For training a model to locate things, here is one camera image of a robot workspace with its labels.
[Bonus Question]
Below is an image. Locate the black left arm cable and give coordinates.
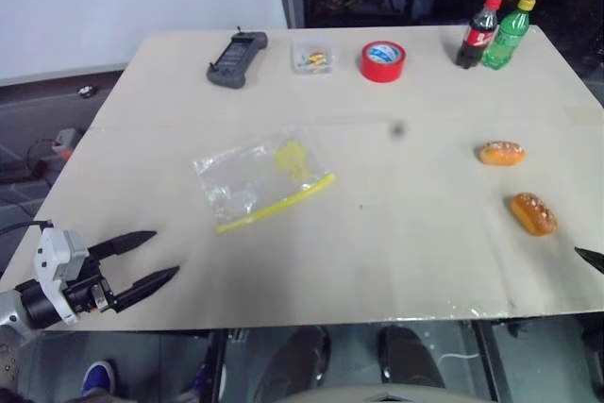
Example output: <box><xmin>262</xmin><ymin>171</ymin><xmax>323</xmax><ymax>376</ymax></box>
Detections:
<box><xmin>0</xmin><ymin>219</ymin><xmax>54</xmax><ymax>237</ymax></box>

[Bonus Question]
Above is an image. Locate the orange bread roll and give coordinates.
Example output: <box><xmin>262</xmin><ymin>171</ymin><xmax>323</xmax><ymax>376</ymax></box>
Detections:
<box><xmin>475</xmin><ymin>140</ymin><xmax>527</xmax><ymax>168</ymax></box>
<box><xmin>509</xmin><ymin>192</ymin><xmax>559</xmax><ymax>237</ymax></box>

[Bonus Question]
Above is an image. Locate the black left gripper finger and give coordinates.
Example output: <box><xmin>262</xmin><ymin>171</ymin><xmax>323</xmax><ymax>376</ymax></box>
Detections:
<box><xmin>114</xmin><ymin>265</ymin><xmax>181</xmax><ymax>314</ymax></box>
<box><xmin>87</xmin><ymin>230</ymin><xmax>159</xmax><ymax>263</ymax></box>

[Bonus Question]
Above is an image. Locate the black table leg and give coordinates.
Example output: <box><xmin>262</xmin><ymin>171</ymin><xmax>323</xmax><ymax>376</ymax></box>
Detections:
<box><xmin>470</xmin><ymin>320</ymin><xmax>502</xmax><ymax>403</ymax></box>

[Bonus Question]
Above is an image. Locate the clear yellow-zip plastic bag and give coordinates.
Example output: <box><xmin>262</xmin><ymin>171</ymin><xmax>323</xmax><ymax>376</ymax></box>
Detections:
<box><xmin>192</xmin><ymin>127</ymin><xmax>338</xmax><ymax>236</ymax></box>

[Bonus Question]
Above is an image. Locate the dark rounded shape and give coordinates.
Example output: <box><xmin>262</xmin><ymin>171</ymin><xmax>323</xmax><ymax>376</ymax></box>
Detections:
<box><xmin>253</xmin><ymin>325</ymin><xmax>332</xmax><ymax>403</ymax></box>
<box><xmin>377</xmin><ymin>325</ymin><xmax>445</xmax><ymax>391</ymax></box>

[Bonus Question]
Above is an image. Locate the grey handheld remote controller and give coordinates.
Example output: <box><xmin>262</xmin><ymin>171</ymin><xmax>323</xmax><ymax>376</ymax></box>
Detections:
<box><xmin>205</xmin><ymin>26</ymin><xmax>270</xmax><ymax>90</ymax></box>

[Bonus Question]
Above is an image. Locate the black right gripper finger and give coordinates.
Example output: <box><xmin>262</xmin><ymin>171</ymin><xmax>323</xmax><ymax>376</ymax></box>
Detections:
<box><xmin>573</xmin><ymin>246</ymin><xmax>604</xmax><ymax>276</ymax></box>

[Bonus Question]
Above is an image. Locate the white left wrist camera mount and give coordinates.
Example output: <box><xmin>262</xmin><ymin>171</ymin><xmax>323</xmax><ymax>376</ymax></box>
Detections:
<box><xmin>33</xmin><ymin>227</ymin><xmax>91</xmax><ymax>327</ymax></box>

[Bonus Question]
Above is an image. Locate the grey robot torso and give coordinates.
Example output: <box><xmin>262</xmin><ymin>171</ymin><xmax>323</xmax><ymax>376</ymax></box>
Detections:
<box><xmin>281</xmin><ymin>383</ymin><xmax>478</xmax><ymax>403</ymax></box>

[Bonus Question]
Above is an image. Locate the clear box of small parts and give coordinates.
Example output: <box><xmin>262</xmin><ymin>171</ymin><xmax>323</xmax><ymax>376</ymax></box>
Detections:
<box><xmin>289</xmin><ymin>39</ymin><xmax>338</xmax><ymax>76</ymax></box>

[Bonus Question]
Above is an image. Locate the red tape roll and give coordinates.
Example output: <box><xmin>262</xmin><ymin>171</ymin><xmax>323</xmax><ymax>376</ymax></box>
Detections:
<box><xmin>360</xmin><ymin>40</ymin><xmax>409</xmax><ymax>84</ymax></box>

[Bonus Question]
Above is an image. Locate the red-capped cola bottle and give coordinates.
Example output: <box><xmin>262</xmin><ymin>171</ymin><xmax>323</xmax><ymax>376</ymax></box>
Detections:
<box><xmin>455</xmin><ymin>0</ymin><xmax>503</xmax><ymax>70</ymax></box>

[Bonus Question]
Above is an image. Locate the white floor cable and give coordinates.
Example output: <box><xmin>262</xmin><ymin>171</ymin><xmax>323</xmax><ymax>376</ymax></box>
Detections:
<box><xmin>437</xmin><ymin>352</ymin><xmax>481</xmax><ymax>367</ymax></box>

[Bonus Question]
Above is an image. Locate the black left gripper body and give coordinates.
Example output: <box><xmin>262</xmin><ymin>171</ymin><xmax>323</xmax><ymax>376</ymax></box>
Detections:
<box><xmin>60</xmin><ymin>256</ymin><xmax>120</xmax><ymax>315</ymax></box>

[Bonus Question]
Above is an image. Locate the grey orange floor device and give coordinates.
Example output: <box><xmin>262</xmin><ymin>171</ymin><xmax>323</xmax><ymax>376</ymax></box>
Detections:
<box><xmin>52</xmin><ymin>127</ymin><xmax>84</xmax><ymax>160</ymax></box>

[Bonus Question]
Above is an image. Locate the blue shoe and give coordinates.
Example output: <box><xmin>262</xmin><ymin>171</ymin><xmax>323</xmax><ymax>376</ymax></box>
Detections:
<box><xmin>80</xmin><ymin>359</ymin><xmax>117</xmax><ymax>398</ymax></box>

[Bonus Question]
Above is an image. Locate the yellow-capped green soda bottle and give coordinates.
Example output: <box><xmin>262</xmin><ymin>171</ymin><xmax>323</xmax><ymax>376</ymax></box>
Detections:
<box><xmin>480</xmin><ymin>0</ymin><xmax>537</xmax><ymax>71</ymax></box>

